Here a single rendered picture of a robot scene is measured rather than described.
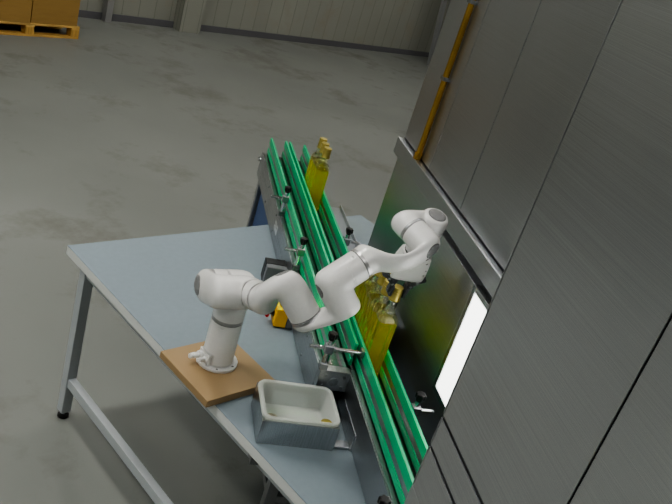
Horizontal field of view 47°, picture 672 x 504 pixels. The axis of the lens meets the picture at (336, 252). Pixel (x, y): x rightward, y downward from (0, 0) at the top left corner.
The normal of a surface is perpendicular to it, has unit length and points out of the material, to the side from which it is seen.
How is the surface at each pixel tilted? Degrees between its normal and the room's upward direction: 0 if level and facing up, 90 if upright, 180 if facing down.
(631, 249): 90
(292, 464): 0
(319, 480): 0
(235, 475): 0
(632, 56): 90
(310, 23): 90
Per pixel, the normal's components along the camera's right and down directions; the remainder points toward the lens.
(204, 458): 0.28, -0.87
